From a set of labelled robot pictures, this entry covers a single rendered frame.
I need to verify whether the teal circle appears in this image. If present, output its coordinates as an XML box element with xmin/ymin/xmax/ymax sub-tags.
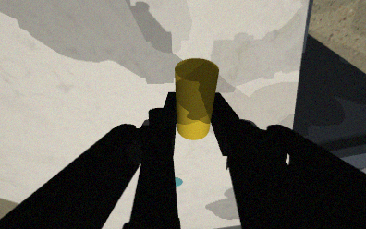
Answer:
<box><xmin>175</xmin><ymin>177</ymin><xmax>183</xmax><ymax>187</ymax></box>

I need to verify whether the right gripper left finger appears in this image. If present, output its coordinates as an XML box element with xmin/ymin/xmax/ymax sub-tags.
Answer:
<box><xmin>0</xmin><ymin>92</ymin><xmax>181</xmax><ymax>229</ymax></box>

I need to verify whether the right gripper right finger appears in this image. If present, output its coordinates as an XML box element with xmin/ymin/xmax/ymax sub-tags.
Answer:
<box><xmin>211</xmin><ymin>92</ymin><xmax>366</xmax><ymax>229</ymax></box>

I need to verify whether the yellow tall cylinder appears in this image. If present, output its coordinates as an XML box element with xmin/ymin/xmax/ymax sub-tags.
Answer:
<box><xmin>175</xmin><ymin>58</ymin><xmax>219</xmax><ymax>140</ymax></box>

